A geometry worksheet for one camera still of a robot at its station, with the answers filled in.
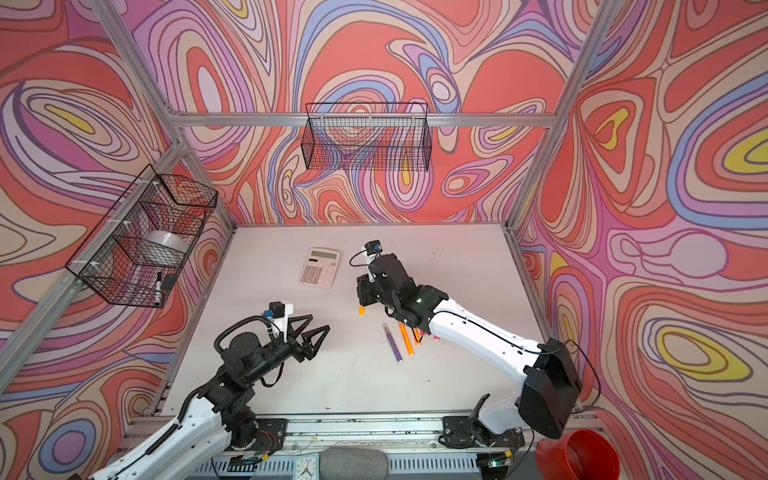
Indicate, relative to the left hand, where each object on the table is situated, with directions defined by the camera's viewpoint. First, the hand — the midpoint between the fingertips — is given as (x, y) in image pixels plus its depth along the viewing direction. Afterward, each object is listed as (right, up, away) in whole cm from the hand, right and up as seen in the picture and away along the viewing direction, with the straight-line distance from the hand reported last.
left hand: (322, 323), depth 75 cm
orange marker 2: (+23, -8, +14) cm, 28 cm away
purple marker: (+18, -9, +14) cm, 24 cm away
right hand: (+10, +9, +3) cm, 14 cm away
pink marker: (+31, -8, +14) cm, 35 cm away
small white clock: (-2, -31, -7) cm, 32 cm away
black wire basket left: (-42, +19, -5) cm, 46 cm away
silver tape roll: (-38, +21, -2) cm, 44 cm away
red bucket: (+62, -30, -5) cm, 70 cm away
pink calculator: (-8, +13, +30) cm, 33 cm away
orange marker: (+9, +2, +7) cm, 12 cm away
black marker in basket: (-40, +9, -3) cm, 41 cm away
